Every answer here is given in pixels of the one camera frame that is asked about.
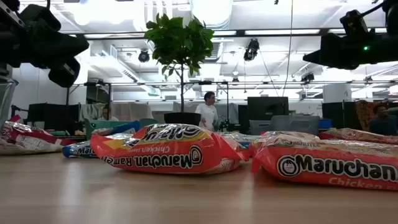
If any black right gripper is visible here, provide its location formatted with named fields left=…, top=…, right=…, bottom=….
left=303, top=32, right=379, bottom=71

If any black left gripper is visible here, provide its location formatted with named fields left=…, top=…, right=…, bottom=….
left=29, top=29, right=90, bottom=70

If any white box cabinet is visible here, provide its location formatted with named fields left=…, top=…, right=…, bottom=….
left=322, top=83, right=353, bottom=103

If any black partition screen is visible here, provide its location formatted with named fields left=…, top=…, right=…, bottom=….
left=322, top=101, right=357, bottom=130

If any black monitor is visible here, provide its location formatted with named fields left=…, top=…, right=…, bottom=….
left=247, top=96, right=290, bottom=121

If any person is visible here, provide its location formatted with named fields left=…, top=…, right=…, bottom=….
left=195, top=91, right=220, bottom=131
left=369, top=104, right=398, bottom=137
left=99, top=105, right=119, bottom=122

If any orange mandala patterned cloth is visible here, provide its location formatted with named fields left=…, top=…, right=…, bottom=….
left=355, top=100, right=389, bottom=131

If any green plastic bin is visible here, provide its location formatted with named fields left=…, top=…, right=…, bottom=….
left=83, top=118, right=159, bottom=140

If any beige hanging cloth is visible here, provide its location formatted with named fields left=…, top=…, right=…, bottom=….
left=79, top=101, right=154, bottom=122

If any clear plastic bin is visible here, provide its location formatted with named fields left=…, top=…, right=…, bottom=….
left=0, top=76, right=19, bottom=134

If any green leafy potted tree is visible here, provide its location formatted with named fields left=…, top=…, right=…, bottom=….
left=144, top=12, right=215, bottom=113

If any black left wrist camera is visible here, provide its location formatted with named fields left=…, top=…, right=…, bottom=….
left=47, top=57, right=81, bottom=89

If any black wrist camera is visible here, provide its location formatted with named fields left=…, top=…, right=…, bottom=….
left=340, top=9, right=370, bottom=35
left=47, top=57, right=81, bottom=89

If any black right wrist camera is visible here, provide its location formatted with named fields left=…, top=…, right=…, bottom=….
left=340, top=9, right=370, bottom=35

